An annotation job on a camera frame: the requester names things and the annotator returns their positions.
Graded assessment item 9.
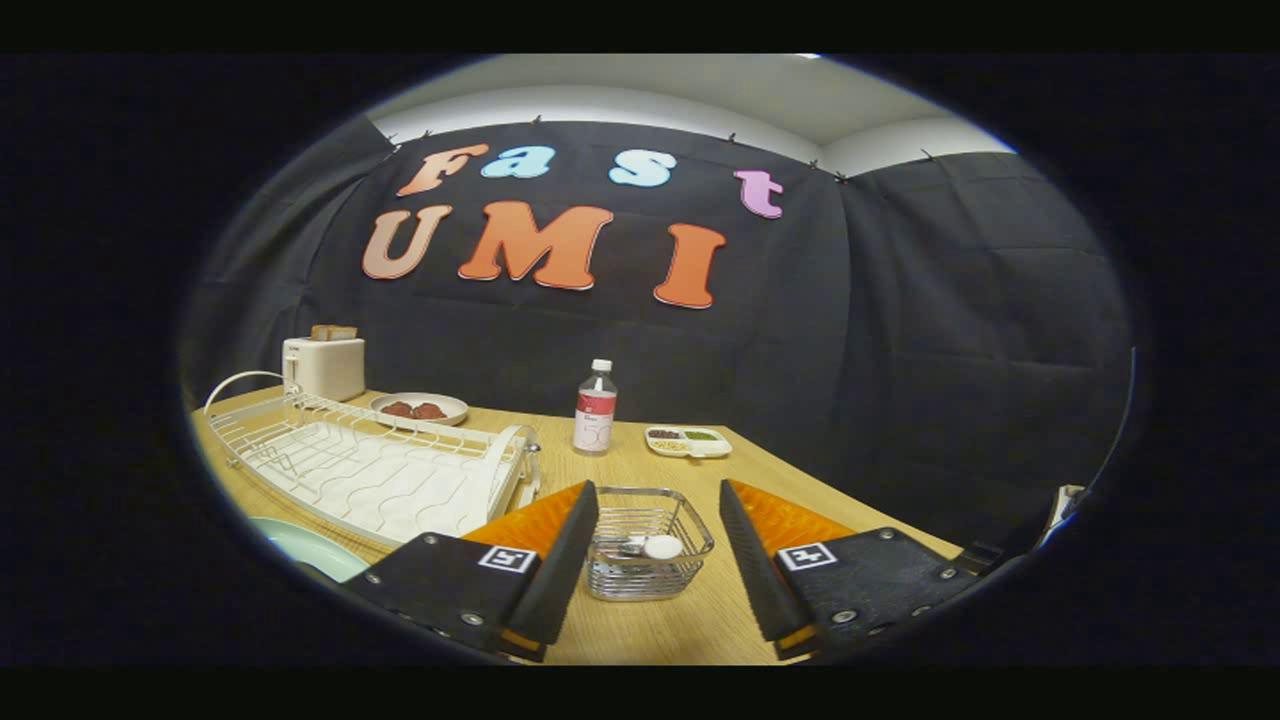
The white spoon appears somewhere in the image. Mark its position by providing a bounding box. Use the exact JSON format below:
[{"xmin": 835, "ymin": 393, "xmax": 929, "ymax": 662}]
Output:
[{"xmin": 600, "ymin": 535, "xmax": 685, "ymax": 561}]

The white wire dish rack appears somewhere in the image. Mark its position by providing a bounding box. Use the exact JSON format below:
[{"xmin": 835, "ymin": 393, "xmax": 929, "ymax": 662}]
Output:
[{"xmin": 203, "ymin": 371, "xmax": 543, "ymax": 548}]

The silver wire basket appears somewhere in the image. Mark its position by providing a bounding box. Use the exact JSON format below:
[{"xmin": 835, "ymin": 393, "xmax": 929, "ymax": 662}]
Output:
[{"xmin": 585, "ymin": 487, "xmax": 716, "ymax": 602}]

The clear bottle with red label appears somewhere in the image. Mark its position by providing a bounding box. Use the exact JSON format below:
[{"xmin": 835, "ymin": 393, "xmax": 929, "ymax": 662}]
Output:
[{"xmin": 573, "ymin": 359, "xmax": 618, "ymax": 456}]

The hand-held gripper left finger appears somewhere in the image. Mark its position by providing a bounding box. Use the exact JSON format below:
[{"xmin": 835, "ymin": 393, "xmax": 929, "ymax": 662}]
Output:
[{"xmin": 340, "ymin": 480, "xmax": 599, "ymax": 663}]

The black backdrop cloth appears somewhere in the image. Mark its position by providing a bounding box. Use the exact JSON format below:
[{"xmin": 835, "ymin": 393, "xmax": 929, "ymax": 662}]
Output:
[{"xmin": 180, "ymin": 118, "xmax": 1136, "ymax": 556}]

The beige round plate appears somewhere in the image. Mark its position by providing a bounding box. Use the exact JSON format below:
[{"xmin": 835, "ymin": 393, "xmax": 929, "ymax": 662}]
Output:
[{"xmin": 370, "ymin": 392, "xmax": 469, "ymax": 427}]

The mint green plate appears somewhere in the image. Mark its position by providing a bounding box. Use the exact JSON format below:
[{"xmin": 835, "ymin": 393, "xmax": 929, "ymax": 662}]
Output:
[{"xmin": 248, "ymin": 517, "xmax": 371, "ymax": 584}]

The white divided dish with beans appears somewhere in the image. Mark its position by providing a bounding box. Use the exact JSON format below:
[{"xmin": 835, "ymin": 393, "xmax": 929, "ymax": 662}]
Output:
[{"xmin": 645, "ymin": 426, "xmax": 733, "ymax": 460}]

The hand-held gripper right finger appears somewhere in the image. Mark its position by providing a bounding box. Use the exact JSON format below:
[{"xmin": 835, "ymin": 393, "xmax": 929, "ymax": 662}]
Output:
[{"xmin": 718, "ymin": 478, "xmax": 986, "ymax": 661}]

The white toaster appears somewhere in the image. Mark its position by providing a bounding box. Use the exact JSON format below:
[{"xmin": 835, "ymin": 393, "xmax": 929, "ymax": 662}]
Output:
[{"xmin": 282, "ymin": 337, "xmax": 367, "ymax": 403}]

